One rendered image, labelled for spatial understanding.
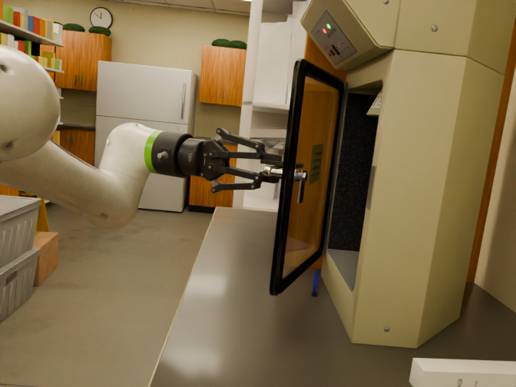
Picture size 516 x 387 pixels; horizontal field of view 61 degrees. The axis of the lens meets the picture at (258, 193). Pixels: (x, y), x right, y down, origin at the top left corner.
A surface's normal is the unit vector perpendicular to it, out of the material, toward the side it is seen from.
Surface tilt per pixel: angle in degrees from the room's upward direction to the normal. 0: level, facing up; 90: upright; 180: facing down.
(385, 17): 90
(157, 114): 90
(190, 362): 0
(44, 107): 91
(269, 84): 95
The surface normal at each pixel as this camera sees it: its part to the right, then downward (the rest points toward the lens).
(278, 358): 0.10, -0.98
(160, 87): 0.02, 0.17
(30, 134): 0.75, 0.59
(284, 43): -0.14, 0.01
